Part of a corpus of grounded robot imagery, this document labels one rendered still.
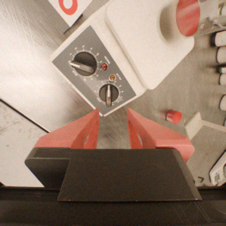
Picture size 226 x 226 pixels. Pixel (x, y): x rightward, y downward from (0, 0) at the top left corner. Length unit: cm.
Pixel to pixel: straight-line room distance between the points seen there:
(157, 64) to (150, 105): 15
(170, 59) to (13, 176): 34
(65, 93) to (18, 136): 11
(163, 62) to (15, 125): 26
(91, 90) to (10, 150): 18
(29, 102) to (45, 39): 10
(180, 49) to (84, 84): 16
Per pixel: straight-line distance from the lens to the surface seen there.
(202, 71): 48
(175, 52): 22
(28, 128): 24
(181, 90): 40
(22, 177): 30
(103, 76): 18
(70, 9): 23
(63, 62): 19
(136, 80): 19
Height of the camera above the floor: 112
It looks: 60 degrees down
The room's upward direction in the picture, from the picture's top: 123 degrees clockwise
